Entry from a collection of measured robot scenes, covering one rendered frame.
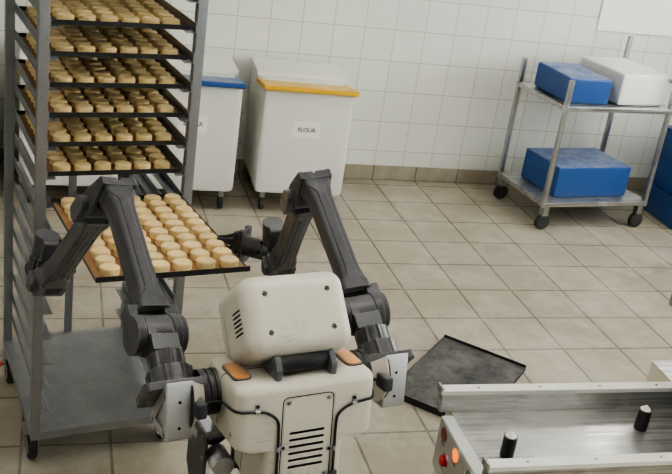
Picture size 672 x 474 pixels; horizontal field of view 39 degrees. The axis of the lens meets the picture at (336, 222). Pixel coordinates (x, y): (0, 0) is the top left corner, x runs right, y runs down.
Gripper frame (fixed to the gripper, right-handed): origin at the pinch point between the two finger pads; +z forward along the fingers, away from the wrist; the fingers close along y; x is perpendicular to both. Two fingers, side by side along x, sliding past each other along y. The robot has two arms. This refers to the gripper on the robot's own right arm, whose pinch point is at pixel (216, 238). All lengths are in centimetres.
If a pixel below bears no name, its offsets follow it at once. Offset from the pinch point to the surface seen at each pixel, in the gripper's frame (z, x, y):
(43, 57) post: 55, 3, 42
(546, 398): -98, 12, -15
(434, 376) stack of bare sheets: -47, -131, -96
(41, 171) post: 56, 3, 8
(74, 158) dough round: 56, -14, 8
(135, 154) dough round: 44, -29, 8
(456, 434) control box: -80, 34, -19
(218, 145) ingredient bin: 111, -237, -51
